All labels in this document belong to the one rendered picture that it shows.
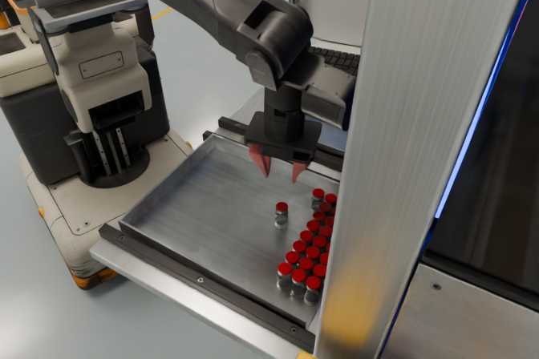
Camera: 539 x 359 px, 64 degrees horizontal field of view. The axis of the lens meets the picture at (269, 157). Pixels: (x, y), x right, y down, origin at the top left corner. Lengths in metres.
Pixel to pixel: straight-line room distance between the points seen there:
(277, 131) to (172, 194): 0.29
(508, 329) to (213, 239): 0.49
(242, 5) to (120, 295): 1.42
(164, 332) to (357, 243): 1.37
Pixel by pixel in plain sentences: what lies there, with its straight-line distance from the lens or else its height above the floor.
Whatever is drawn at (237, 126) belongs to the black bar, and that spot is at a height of 0.90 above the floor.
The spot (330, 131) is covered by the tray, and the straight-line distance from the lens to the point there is 0.93.
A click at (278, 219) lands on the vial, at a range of 0.72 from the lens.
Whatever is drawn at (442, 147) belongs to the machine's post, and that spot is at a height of 1.30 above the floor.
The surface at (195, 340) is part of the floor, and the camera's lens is 1.63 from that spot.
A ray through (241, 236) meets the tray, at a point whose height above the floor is 0.88.
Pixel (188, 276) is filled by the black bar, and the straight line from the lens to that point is 0.67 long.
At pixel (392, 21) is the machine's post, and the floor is 1.37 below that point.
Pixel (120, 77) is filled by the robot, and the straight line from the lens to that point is 1.32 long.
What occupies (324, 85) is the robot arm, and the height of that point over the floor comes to 1.19.
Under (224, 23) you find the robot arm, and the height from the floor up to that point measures 1.25.
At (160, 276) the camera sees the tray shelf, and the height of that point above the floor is 0.88.
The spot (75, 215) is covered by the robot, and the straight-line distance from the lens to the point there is 1.69.
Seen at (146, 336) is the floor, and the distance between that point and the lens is 1.67.
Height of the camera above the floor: 1.46
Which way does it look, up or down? 42 degrees down
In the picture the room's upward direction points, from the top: straight up
